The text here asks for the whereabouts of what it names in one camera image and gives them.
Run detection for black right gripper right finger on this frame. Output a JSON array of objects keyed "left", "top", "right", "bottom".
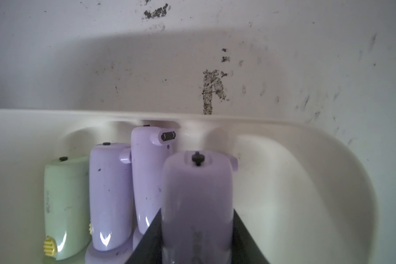
[{"left": 232, "top": 210, "right": 270, "bottom": 264}]

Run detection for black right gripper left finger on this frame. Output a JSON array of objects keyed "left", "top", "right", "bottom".
[{"left": 125, "top": 210, "right": 163, "bottom": 264}]

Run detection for small purple flashlight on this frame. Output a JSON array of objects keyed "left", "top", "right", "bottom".
[{"left": 85, "top": 143, "right": 134, "bottom": 264}]

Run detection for purple flashlight with yellow button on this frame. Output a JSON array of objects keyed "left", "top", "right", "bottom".
[{"left": 161, "top": 151, "right": 238, "bottom": 264}]

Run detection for small pale green flashlight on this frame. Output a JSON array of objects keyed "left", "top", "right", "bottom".
[{"left": 43, "top": 156, "right": 91, "bottom": 261}]

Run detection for short purple flashlight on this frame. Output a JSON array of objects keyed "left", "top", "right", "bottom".
[{"left": 131, "top": 126, "right": 176, "bottom": 249}]

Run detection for cream plastic storage tray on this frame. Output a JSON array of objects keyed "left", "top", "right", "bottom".
[{"left": 0, "top": 110, "right": 377, "bottom": 264}]

